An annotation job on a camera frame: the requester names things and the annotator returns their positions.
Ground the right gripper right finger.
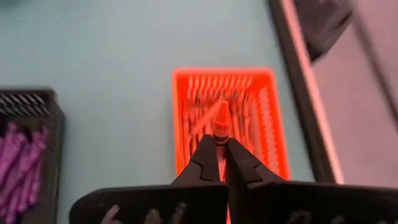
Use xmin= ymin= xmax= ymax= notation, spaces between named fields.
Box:
xmin=225 ymin=138 xmax=398 ymax=224

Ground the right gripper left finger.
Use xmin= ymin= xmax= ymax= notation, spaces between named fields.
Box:
xmin=68 ymin=134 xmax=230 ymax=224

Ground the orange crayon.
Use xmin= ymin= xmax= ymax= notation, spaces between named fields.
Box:
xmin=189 ymin=102 xmax=223 ymax=138
xmin=212 ymin=100 xmax=231 ymax=183

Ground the orange plastic basket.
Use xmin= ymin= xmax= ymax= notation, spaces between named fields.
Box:
xmin=171 ymin=67 xmax=292 ymax=182

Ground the black plastic basket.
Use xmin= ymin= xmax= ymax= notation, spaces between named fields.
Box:
xmin=0 ymin=88 xmax=67 ymax=224

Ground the black aluminium table frame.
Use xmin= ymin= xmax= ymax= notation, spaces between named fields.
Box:
xmin=269 ymin=0 xmax=345 ymax=184

